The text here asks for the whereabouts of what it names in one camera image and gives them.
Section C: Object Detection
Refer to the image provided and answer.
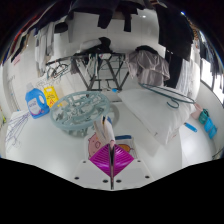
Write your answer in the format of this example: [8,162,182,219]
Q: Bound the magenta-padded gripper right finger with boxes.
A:
[111,143,155,190]

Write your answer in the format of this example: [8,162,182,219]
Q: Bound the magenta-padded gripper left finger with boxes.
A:
[73,143,112,190]

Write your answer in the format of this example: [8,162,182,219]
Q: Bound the cartoon print towel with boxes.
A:
[87,114,138,161]

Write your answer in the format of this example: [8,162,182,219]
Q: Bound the white pillow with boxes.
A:
[117,87,198,146]

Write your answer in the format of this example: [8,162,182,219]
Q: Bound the round pale green peg hanger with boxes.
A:
[49,90,111,137]

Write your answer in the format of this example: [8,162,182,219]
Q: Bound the small blue brush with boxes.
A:
[184,122,198,133]

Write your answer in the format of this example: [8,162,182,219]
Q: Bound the yellow caution sign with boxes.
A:
[43,85,60,108]

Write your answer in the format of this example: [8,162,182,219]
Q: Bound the blue detergent bottle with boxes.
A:
[24,83,51,120]

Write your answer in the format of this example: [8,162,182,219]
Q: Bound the teal bags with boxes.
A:
[198,108,218,139]

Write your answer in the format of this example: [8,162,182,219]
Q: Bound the black folding drying rack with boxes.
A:
[46,53,134,93]

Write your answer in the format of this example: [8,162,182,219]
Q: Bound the grey garment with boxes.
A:
[124,45,171,87]

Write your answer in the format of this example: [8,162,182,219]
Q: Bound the white and black clothes pile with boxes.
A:
[79,36,113,54]

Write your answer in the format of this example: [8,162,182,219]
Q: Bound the white hanging garments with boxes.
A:
[34,21,56,76]

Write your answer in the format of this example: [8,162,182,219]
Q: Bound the dark hanging garments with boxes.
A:
[68,0,221,89]

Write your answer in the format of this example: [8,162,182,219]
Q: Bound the row of colourful hanging clothes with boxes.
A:
[1,16,44,64]

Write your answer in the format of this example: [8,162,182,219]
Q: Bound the teal wire hanger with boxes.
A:
[139,82,197,109]

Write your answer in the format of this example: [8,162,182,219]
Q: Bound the bundle of thin wire hangers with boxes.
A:
[3,111,31,153]

